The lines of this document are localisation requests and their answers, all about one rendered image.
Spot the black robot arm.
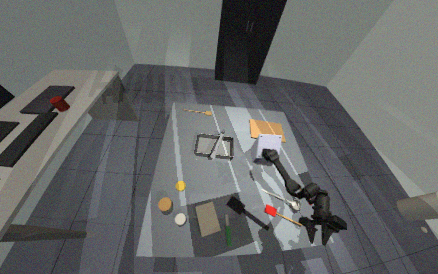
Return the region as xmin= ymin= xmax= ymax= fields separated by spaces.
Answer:
xmin=262 ymin=149 xmax=330 ymax=208

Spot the red spatula with wooden handle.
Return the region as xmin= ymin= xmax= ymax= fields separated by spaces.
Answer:
xmin=265 ymin=205 xmax=302 ymax=226

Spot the black spatula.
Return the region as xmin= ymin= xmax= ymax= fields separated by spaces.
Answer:
xmin=227 ymin=196 xmax=269 ymax=231

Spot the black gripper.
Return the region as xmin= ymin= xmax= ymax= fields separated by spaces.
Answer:
xmin=298 ymin=203 xmax=347 ymax=246

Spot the light wooden board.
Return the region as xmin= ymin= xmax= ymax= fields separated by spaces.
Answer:
xmin=250 ymin=119 xmax=286 ymax=143

